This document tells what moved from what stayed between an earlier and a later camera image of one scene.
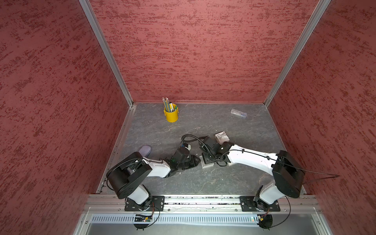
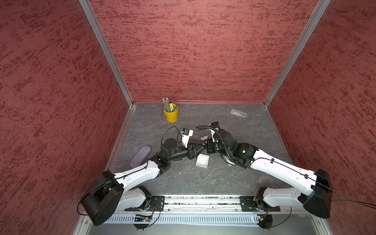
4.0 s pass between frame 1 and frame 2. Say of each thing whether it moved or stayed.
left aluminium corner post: stayed
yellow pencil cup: stayed
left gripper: moved
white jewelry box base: moved
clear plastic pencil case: stayed
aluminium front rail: stayed
